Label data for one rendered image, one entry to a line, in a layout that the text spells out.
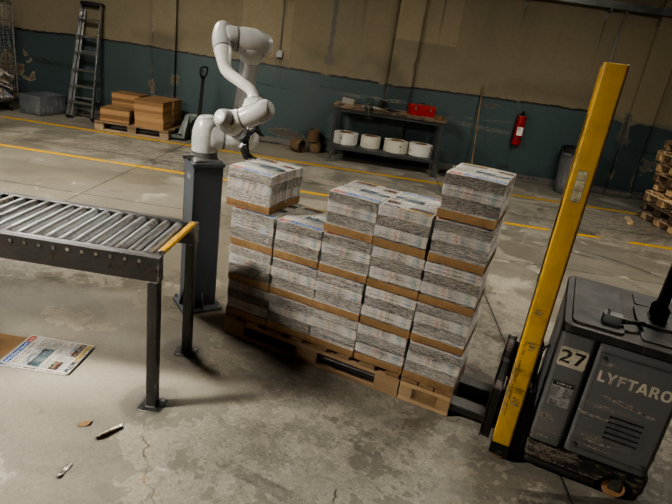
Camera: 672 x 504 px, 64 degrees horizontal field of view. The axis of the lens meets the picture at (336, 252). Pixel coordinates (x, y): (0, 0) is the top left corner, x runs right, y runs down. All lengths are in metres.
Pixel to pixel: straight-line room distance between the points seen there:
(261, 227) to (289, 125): 6.67
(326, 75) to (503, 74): 2.91
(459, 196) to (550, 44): 7.36
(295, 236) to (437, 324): 0.90
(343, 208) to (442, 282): 0.64
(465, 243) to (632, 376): 0.91
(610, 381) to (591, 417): 0.20
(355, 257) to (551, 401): 1.17
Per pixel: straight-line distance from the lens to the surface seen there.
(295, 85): 9.60
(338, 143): 9.04
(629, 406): 2.75
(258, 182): 3.04
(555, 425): 2.82
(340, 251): 2.90
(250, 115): 2.70
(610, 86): 2.34
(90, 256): 2.62
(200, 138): 3.38
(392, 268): 2.82
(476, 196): 2.62
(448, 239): 2.68
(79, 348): 3.37
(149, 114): 9.20
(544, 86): 9.87
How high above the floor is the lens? 1.77
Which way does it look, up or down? 21 degrees down
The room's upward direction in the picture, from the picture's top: 8 degrees clockwise
